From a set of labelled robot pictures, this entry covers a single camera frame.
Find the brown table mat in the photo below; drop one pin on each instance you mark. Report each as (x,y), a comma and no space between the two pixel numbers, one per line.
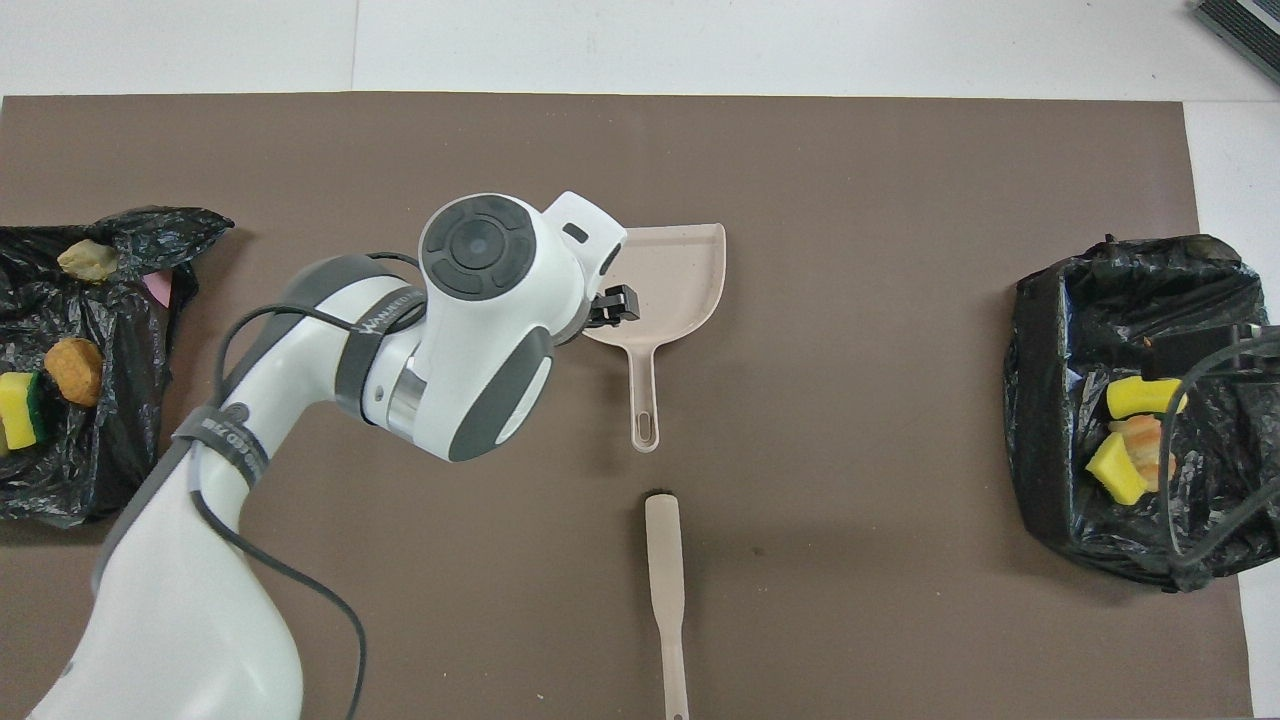
(850,200)

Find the pale bread toy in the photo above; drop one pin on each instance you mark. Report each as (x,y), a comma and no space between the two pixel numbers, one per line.
(89,260)

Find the black bag lined pink bin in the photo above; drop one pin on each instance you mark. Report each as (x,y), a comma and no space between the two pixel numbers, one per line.
(100,450)

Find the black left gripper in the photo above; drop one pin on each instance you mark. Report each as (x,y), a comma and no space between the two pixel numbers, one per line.
(612,306)

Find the brown nugget toy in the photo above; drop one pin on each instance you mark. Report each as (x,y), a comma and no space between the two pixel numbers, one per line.
(75,371)

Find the beige plastic dustpan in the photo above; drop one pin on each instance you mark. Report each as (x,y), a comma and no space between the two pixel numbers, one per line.
(670,290)

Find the grey ribbed object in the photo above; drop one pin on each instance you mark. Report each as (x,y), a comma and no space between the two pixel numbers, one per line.
(1245,35)

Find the croissant bread toy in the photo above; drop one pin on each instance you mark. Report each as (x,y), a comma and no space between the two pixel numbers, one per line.
(1148,448)

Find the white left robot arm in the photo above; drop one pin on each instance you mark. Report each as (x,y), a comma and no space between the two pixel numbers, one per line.
(470,330)

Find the yellow sponge piece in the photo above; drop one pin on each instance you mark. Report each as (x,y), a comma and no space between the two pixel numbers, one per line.
(1140,396)
(20,410)
(1115,470)

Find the beige hand brush black bristles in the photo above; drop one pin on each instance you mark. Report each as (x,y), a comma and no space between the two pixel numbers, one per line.
(665,570)

